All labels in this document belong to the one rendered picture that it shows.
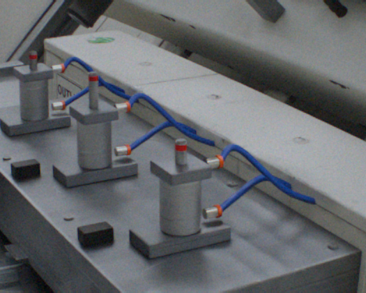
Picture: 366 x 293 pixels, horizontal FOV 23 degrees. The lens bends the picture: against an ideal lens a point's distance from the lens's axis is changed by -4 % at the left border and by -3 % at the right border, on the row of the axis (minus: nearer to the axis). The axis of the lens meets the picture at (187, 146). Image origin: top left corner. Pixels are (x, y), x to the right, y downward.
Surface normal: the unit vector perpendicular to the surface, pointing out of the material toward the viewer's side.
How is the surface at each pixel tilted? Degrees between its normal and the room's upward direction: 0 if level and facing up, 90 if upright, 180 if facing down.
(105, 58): 43
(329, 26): 90
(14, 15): 90
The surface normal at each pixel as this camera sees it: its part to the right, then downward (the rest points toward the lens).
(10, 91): 0.01, -0.94
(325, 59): -0.62, -0.53
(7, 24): 0.50, 0.29
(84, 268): -0.87, 0.16
